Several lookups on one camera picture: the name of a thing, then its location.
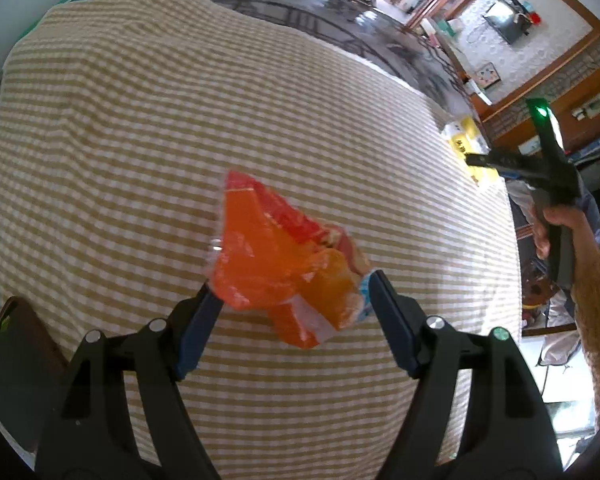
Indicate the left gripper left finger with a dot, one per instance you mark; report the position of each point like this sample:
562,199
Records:
89,434

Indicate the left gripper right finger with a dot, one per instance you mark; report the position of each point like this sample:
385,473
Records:
507,433

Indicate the yellow medicine box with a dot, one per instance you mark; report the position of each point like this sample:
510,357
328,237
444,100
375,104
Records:
464,137

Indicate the orange snack bag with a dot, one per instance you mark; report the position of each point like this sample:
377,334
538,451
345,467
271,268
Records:
309,277

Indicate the person's right hand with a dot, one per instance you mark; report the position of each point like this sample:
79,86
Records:
585,247

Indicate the blue jacket on chair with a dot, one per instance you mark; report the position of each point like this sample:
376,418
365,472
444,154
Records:
585,288

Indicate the low tv cabinet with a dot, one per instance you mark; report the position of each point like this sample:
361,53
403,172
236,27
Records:
480,101

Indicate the beige checkered tablecloth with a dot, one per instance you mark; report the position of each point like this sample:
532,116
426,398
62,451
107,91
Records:
118,120

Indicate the wall mounted television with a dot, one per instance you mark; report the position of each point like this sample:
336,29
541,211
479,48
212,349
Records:
509,18

